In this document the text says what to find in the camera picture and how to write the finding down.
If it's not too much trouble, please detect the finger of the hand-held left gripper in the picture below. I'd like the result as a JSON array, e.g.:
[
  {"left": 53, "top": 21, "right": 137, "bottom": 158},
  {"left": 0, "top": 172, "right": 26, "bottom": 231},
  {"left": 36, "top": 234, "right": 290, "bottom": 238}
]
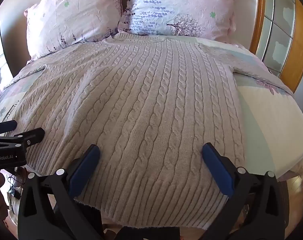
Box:
[
  {"left": 0, "top": 120, "right": 18, "bottom": 134},
  {"left": 0, "top": 127, "right": 45, "bottom": 148}
]

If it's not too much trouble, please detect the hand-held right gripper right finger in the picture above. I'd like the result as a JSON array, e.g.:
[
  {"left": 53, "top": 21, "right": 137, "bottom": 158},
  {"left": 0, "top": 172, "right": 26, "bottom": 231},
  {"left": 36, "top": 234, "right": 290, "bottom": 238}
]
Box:
[{"left": 202, "top": 142, "right": 286, "bottom": 240}]

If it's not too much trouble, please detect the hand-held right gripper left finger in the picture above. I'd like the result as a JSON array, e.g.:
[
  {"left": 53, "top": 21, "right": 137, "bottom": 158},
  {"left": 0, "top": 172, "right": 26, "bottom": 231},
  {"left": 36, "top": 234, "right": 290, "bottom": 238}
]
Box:
[{"left": 17, "top": 144, "right": 103, "bottom": 240}]

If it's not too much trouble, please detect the beige cable-knit sweater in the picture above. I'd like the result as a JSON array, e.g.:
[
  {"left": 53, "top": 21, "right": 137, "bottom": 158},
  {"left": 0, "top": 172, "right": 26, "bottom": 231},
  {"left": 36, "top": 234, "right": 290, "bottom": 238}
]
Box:
[{"left": 6, "top": 33, "right": 292, "bottom": 231}]

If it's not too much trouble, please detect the pink floral pillow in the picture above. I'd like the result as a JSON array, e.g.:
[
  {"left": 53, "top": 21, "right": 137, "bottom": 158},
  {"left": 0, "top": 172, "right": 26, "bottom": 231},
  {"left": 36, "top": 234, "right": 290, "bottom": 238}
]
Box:
[{"left": 24, "top": 0, "right": 124, "bottom": 61}]

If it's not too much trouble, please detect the wooden wardrobe with glass panels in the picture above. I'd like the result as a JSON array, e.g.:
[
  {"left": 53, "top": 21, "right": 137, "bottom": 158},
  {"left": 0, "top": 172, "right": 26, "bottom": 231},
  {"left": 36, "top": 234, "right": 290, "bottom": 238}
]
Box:
[{"left": 256, "top": 0, "right": 303, "bottom": 93}]

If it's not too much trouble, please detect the wooden headboard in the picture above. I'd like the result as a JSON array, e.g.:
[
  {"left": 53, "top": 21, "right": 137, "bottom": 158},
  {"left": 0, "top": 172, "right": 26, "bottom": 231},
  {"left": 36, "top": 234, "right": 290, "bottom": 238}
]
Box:
[{"left": 249, "top": 0, "right": 267, "bottom": 54}]

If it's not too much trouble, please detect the pink tree print pillow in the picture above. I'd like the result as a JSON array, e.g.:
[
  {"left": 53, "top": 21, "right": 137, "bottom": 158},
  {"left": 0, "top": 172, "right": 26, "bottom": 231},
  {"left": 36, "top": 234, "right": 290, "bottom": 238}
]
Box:
[{"left": 117, "top": 0, "right": 245, "bottom": 42}]

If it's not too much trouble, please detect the black cable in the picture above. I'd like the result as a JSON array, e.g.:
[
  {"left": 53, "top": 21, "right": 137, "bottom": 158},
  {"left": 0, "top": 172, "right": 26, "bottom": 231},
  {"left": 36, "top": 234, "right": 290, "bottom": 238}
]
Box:
[{"left": 7, "top": 166, "right": 29, "bottom": 200}]

